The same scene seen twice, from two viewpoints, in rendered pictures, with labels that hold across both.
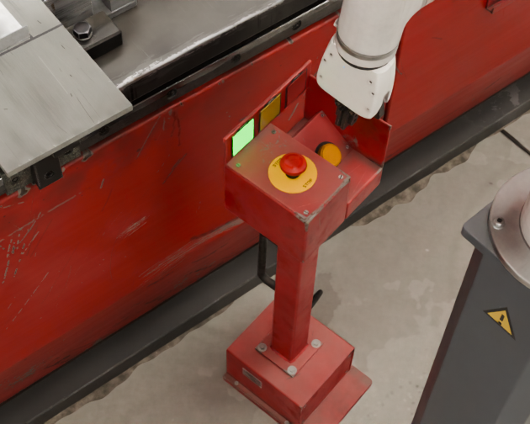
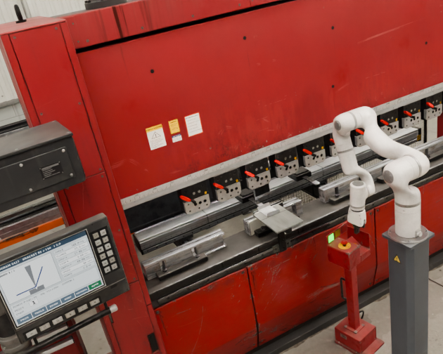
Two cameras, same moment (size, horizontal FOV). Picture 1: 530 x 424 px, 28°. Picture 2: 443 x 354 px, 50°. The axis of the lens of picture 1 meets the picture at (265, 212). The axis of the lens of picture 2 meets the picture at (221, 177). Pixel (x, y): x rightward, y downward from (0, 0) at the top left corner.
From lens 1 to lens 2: 151 cm
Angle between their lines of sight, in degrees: 34
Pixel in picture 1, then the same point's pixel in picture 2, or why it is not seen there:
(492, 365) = (399, 277)
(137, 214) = (305, 271)
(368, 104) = (360, 222)
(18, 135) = (278, 226)
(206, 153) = (323, 255)
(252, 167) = (334, 245)
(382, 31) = (358, 199)
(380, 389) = (387, 344)
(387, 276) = (387, 315)
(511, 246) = (393, 235)
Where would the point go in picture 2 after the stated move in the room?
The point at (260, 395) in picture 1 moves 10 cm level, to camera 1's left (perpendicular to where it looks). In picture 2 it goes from (347, 344) to (331, 344)
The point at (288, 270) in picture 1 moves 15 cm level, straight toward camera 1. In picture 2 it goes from (349, 286) to (348, 303)
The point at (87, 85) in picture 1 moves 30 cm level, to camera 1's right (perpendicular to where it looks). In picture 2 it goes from (292, 218) to (347, 215)
